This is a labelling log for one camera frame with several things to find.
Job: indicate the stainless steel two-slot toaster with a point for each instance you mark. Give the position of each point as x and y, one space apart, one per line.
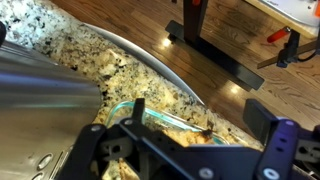
40 110

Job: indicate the clear glass baking dish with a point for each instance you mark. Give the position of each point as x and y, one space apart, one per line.
166 117

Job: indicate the wooden bar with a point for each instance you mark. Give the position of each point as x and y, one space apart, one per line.
266 61

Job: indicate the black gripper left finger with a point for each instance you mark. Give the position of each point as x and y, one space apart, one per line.
90 146

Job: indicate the light wooden robot table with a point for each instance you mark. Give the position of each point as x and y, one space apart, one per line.
283 13

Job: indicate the black metal stand base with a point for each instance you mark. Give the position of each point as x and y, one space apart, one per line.
226 63

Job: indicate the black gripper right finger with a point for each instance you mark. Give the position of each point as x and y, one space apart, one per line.
280 150

